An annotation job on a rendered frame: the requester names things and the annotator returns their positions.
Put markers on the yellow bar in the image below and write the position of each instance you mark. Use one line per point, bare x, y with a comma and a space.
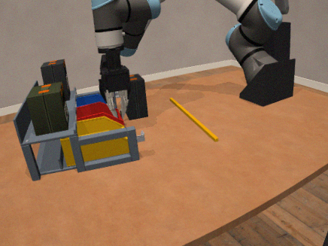
200, 125

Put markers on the red bin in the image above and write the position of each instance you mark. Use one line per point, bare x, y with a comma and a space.
98, 109

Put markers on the yellow open bin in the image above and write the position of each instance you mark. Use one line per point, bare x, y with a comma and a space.
98, 150

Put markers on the blue open bin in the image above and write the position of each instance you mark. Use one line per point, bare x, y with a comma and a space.
85, 100

